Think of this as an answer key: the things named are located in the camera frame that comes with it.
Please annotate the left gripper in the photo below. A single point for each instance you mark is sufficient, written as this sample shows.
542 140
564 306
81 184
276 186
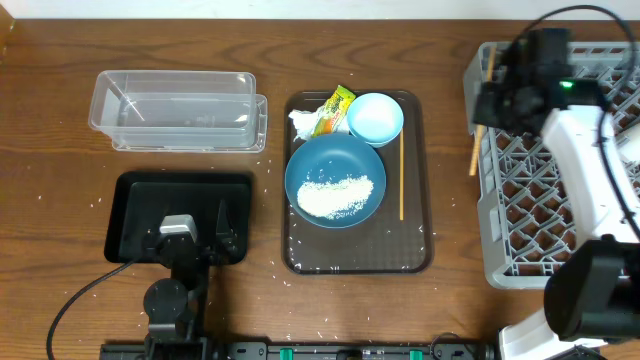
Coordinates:
229 240

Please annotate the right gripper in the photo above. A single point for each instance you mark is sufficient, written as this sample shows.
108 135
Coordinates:
487 113

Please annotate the wooden chopstick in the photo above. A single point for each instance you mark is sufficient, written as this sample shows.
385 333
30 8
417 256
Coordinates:
401 175
480 129

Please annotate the white cup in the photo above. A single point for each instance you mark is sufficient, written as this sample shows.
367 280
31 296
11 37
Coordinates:
628 146

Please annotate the dark blue plate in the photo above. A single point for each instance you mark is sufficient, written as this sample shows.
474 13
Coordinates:
331 158

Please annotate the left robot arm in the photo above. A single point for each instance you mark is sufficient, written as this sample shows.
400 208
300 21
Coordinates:
175 305

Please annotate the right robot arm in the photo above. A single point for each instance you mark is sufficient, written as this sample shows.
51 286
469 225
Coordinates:
593 299

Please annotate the grey dishwasher rack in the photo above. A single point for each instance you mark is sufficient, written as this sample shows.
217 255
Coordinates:
526 226

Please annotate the black plastic tray bin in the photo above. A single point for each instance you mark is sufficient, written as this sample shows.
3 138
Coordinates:
143 199

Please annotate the white rice pile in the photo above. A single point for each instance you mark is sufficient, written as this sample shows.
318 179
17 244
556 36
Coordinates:
334 200

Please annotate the crumpled white tissue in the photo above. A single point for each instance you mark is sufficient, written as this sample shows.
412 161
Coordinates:
304 123

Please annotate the light blue bowl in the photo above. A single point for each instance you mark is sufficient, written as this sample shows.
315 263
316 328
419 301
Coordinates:
375 118

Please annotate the clear plastic bin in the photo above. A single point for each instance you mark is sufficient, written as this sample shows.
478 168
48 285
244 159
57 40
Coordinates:
180 111

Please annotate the yellow green snack wrapper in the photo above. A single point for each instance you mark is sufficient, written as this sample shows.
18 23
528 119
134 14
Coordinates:
331 115

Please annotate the brown serving tray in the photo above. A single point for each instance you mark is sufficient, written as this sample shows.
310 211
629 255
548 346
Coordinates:
382 244

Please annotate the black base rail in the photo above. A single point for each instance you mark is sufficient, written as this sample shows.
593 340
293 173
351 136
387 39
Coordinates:
448 350

